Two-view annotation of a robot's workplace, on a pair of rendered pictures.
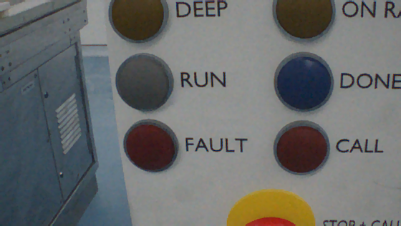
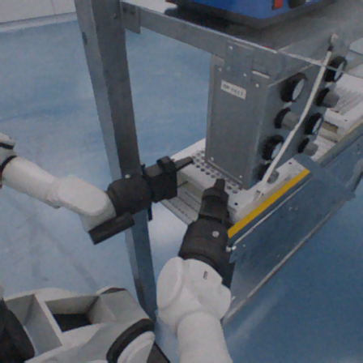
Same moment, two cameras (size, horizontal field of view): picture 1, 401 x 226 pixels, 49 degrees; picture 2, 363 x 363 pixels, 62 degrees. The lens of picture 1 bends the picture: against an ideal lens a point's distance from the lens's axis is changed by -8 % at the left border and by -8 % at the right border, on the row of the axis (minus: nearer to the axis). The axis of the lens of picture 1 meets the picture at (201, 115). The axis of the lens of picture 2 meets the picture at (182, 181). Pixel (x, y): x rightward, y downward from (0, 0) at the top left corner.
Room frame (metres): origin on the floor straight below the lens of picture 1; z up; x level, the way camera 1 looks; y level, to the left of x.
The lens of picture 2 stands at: (0.10, 0.47, 1.42)
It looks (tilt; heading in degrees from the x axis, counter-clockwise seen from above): 43 degrees down; 38
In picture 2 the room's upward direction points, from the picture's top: straight up
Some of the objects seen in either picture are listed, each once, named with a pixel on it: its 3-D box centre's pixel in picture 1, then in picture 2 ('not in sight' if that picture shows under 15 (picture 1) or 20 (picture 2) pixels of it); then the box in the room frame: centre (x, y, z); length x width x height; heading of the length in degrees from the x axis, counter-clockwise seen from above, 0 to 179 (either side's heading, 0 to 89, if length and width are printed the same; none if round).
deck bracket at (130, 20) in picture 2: not in sight; (123, 18); (0.49, 0.90, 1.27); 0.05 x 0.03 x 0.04; 80
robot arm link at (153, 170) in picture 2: not in sight; (149, 185); (0.46, 0.86, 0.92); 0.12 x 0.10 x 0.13; 162
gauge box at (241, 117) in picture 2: not in sight; (272, 104); (0.57, 0.64, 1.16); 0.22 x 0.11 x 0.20; 170
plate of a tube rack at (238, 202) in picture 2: not in sight; (231, 164); (0.66, 0.75, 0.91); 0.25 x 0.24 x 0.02; 80
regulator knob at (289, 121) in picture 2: not in sight; (289, 117); (0.50, 0.59, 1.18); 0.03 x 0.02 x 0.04; 170
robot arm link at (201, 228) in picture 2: not in sight; (210, 227); (0.45, 0.67, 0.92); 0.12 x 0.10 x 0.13; 22
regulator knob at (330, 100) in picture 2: not in sight; (330, 96); (0.62, 0.57, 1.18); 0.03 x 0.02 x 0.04; 170
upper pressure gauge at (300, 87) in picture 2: not in sight; (296, 88); (0.51, 0.59, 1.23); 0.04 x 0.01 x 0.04; 170
